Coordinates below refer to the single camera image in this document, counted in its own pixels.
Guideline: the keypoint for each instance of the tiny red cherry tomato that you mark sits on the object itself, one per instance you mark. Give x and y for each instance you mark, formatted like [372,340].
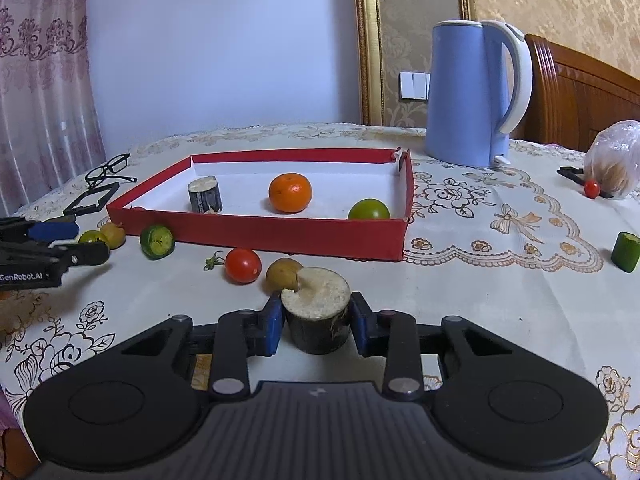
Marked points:
[592,189]

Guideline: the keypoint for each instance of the white wall switch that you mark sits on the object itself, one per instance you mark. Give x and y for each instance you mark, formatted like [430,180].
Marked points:
[414,85]

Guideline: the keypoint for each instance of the small yellow fruit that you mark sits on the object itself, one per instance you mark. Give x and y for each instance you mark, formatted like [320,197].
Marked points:
[113,235]
[281,274]

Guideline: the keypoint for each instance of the small green plum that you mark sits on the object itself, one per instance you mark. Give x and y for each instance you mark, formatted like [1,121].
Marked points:
[90,236]

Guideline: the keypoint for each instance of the clear plastic bag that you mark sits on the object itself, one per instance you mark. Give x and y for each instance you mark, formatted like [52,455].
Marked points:
[617,160]

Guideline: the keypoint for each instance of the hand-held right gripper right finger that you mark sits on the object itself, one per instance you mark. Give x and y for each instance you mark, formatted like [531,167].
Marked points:
[359,327]

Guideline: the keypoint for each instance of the orange tangerine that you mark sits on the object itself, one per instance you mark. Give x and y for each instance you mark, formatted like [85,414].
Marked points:
[290,192]

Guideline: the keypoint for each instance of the black eyeglasses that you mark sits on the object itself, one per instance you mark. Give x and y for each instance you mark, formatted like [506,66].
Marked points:
[107,167]

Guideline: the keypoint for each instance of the green cucumber piece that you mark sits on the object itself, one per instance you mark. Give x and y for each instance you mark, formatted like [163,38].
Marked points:
[627,252]
[157,241]

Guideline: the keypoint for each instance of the black hexagonal frame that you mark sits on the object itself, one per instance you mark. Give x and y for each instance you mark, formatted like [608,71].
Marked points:
[75,205]

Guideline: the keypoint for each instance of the gold framed wall panel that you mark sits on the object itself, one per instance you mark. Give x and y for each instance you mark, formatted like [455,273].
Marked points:
[366,50]

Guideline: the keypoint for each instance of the sugarcane piece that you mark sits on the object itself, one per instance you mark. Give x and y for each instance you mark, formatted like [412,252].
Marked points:
[205,196]
[316,305]

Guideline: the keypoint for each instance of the red cardboard box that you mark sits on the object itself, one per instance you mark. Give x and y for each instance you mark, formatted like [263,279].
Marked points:
[280,232]

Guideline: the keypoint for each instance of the wooden chair back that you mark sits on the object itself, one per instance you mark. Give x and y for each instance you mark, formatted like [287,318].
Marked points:
[575,95]

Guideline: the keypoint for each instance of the green tomato stem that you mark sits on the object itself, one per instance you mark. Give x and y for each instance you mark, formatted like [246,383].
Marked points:
[214,261]

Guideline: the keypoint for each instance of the pink patterned curtain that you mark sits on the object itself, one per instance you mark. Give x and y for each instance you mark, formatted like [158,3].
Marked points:
[45,85]

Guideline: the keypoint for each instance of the flat black object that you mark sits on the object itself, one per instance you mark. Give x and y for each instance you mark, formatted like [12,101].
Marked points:
[570,174]

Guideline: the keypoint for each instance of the large green plum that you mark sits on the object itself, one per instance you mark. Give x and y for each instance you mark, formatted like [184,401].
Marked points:
[369,210]

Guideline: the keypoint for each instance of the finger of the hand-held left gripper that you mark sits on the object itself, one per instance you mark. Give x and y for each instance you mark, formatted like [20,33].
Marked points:
[55,230]
[85,254]

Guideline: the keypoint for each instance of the blue electric kettle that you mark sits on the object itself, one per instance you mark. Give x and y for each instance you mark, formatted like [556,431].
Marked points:
[465,95]

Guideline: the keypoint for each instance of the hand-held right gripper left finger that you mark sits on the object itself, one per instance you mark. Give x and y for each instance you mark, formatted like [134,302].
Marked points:
[274,325]

